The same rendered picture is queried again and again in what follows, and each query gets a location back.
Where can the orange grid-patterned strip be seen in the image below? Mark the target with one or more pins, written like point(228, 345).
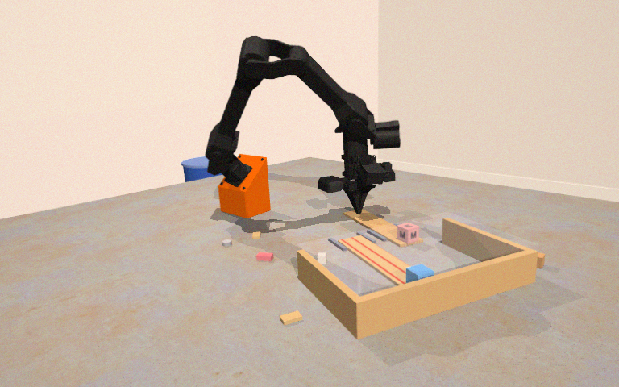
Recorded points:
point(366, 219)

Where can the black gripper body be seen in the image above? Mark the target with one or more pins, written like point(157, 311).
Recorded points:
point(333, 184)

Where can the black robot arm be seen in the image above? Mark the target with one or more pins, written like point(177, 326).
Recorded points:
point(356, 122)

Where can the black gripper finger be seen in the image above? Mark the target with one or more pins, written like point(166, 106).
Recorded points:
point(353, 195)
point(363, 194)

